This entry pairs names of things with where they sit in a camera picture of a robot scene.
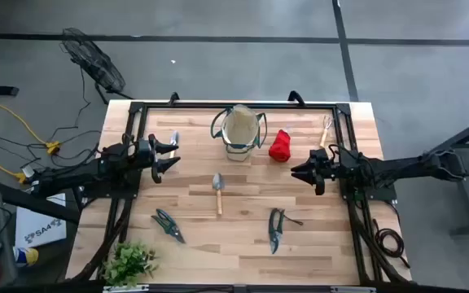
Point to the green pruning shears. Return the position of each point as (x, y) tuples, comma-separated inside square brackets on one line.
[(168, 226)]

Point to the red gardening gloves bundle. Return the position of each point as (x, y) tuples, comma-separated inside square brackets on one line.
[(280, 148)]

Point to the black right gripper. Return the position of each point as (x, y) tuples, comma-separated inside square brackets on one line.
[(332, 164)]

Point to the beige green-trimmed gardening bag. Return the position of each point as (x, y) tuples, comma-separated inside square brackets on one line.
[(240, 130)]

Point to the green artificial plant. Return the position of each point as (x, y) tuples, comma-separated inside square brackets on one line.
[(128, 262)]

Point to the white printed box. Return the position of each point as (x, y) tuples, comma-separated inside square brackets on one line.
[(39, 228)]

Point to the black floor fan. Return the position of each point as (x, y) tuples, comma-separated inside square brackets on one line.
[(92, 61)]

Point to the black aluminium table frame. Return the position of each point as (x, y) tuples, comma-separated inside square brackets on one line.
[(185, 105)]

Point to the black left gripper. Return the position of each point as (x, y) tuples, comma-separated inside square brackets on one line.
[(145, 154)]

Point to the silver edge bracket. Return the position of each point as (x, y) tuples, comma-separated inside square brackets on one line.
[(124, 289), (352, 290)]

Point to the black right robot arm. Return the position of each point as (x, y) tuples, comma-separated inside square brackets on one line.
[(401, 167)]

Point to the yellow and blue object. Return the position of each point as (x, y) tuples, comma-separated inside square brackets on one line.
[(29, 256)]

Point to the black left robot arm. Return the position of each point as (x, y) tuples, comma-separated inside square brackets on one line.
[(80, 173)]

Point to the grey metal stand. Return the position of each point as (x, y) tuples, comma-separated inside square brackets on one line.
[(468, 191)]

